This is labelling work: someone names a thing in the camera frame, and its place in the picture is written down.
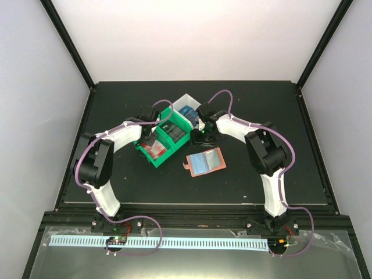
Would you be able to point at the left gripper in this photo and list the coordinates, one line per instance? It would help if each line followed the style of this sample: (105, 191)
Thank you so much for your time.
(150, 141)

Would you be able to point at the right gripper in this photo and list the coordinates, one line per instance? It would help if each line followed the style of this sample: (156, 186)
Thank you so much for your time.
(195, 138)

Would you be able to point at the pink leather card holder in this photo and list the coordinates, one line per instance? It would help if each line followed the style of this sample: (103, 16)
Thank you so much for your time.
(205, 162)

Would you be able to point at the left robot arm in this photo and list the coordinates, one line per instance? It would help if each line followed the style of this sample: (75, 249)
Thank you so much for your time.
(93, 165)

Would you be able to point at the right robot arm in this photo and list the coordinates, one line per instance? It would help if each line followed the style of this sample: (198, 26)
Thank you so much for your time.
(268, 153)

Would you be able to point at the red credit card stack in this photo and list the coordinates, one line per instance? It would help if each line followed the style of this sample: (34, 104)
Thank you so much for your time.
(156, 151)

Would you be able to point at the green bin with red cards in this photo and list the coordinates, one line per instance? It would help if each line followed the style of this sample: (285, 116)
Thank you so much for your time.
(166, 141)

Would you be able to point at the black credit card stack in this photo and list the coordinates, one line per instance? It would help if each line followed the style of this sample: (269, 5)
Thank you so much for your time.
(173, 131)

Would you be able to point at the green bin with black cards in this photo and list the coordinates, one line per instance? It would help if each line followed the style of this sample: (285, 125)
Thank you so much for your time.
(181, 123)

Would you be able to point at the blue credit card stack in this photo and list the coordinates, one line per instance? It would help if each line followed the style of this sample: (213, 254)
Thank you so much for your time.
(190, 114)

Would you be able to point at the white bin with blue cards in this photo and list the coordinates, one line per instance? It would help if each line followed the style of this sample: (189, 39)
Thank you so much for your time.
(186, 99)

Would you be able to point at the left circuit board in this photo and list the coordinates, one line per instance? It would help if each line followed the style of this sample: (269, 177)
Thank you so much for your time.
(116, 241)

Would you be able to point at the circuit board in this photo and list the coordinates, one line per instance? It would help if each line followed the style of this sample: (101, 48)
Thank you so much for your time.
(116, 241)
(278, 243)

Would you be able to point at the right circuit board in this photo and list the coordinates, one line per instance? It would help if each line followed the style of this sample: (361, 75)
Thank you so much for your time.
(278, 243)

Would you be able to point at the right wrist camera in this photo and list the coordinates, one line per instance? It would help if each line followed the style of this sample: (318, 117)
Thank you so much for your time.
(201, 125)

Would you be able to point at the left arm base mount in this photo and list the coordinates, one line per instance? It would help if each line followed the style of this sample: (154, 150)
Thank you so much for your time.
(101, 225)

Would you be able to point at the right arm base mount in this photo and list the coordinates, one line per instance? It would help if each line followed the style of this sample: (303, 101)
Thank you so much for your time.
(261, 225)

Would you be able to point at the white slotted cable duct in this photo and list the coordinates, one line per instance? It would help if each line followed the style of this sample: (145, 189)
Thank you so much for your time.
(240, 244)

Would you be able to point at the right black frame post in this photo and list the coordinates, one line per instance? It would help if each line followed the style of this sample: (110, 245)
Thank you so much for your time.
(325, 39)

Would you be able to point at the black frame post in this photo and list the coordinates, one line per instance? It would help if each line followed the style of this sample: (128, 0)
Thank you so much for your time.
(58, 24)
(325, 39)

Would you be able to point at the left black frame post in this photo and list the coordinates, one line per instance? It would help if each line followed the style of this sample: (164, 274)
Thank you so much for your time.
(58, 24)

